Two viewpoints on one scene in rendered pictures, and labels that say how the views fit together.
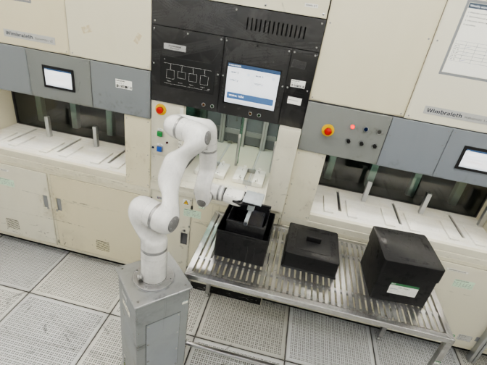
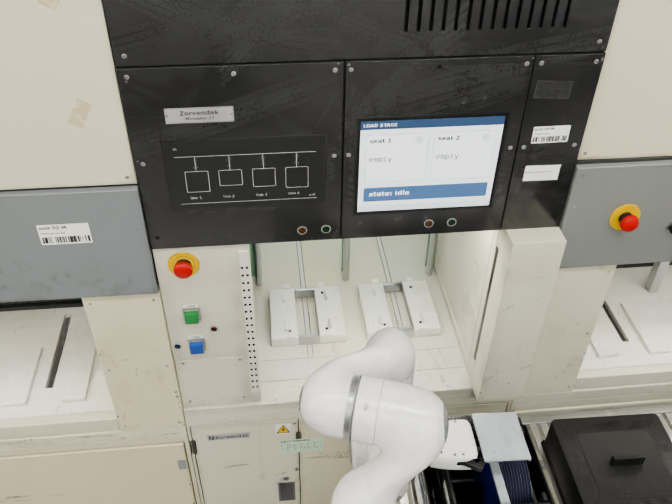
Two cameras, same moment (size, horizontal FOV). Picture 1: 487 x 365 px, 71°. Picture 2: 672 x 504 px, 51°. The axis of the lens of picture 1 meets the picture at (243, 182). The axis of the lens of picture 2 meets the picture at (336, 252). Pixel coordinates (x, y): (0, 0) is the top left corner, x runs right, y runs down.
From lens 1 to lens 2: 0.95 m
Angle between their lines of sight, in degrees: 15
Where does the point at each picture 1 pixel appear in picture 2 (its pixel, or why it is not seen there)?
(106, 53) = not seen: outside the picture
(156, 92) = (165, 230)
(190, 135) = (405, 443)
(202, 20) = (272, 31)
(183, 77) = (237, 180)
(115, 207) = (104, 482)
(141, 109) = (130, 278)
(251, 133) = not seen: hidden behind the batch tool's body
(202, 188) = not seen: hidden behind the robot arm
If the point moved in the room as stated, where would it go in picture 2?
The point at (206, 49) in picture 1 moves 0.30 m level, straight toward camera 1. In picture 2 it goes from (293, 103) to (358, 190)
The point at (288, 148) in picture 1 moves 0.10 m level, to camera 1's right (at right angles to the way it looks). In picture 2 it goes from (537, 280) to (577, 274)
